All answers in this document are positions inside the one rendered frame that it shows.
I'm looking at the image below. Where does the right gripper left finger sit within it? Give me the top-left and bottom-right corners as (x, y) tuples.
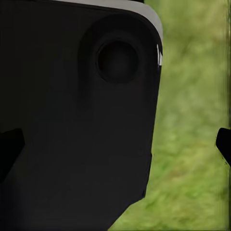
(0, 128), (25, 186)

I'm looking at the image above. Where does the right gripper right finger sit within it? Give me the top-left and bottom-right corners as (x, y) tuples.
(216, 128), (231, 166)

